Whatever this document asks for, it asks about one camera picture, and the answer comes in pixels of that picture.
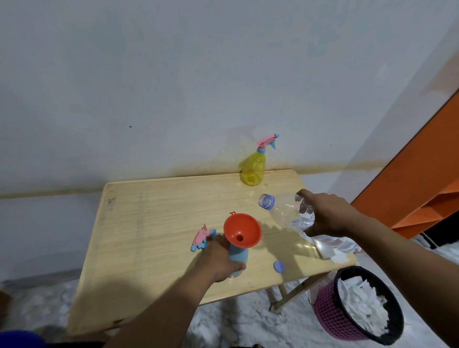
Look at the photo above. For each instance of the person's left hand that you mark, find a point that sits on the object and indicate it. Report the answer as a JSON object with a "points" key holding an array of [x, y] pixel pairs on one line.
{"points": [[215, 261]]}

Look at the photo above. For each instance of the person's right hand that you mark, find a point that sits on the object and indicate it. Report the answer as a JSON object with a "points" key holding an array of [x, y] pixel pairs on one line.
{"points": [[333, 215]]}

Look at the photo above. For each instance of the clear plastic water bottle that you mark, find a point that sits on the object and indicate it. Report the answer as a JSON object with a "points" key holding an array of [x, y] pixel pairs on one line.
{"points": [[287, 211]]}

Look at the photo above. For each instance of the red plastic funnel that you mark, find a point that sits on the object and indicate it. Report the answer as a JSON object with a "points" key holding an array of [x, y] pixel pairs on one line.
{"points": [[247, 227]]}

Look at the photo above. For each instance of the blue bottle cap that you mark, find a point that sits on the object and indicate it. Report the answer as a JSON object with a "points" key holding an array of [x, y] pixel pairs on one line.
{"points": [[279, 267]]}

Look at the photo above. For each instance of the yellow spray bottle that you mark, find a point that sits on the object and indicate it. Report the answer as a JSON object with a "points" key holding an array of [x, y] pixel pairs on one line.
{"points": [[252, 170]]}

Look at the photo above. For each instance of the person's right forearm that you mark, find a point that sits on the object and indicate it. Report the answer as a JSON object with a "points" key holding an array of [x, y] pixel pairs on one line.
{"points": [[412, 265]]}

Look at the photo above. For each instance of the person's left forearm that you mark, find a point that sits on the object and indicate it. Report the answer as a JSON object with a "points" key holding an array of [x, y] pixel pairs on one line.
{"points": [[161, 315]]}

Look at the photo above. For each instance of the stack of white paper tissues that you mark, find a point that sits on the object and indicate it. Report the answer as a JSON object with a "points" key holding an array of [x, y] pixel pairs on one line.
{"points": [[333, 255]]}

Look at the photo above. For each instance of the orange shelf cabinet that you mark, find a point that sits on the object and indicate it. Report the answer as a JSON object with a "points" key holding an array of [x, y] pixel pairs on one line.
{"points": [[412, 179]]}

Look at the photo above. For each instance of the crumpled white paper waste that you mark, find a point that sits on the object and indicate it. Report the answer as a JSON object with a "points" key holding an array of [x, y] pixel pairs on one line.
{"points": [[362, 304]]}

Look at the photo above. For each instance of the pink mesh waste basket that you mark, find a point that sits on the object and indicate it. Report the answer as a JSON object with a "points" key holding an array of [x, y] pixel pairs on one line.
{"points": [[328, 315]]}

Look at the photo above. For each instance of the blue plastic basin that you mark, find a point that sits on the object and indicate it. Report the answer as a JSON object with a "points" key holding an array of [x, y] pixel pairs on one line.
{"points": [[21, 340]]}

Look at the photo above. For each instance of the brown wooden furniture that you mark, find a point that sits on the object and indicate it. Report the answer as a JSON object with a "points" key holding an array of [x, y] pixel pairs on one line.
{"points": [[3, 304]]}

